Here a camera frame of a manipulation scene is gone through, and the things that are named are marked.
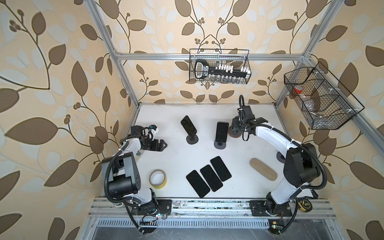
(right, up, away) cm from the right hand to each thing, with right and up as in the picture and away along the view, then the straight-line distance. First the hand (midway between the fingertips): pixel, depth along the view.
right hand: (237, 124), depth 93 cm
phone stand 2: (-10, -14, +4) cm, 18 cm away
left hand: (-51, -11, -2) cm, 52 cm away
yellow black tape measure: (+28, -39, -20) cm, 52 cm away
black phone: (-17, -30, -8) cm, 36 cm away
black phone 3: (-11, -26, -6) cm, 29 cm away
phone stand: (-29, -11, +6) cm, 31 cm away
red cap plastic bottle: (+36, +22, -4) cm, 42 cm away
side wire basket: (+39, +12, -19) cm, 44 cm away
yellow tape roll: (-46, -34, -12) cm, 58 cm away
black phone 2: (-23, -35, -9) cm, 43 cm away
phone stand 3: (-1, -6, +4) cm, 7 cm away
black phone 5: (-10, -4, 0) cm, 10 cm away
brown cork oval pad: (+13, -25, -8) cm, 29 cm away
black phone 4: (-31, -1, 0) cm, 31 cm away
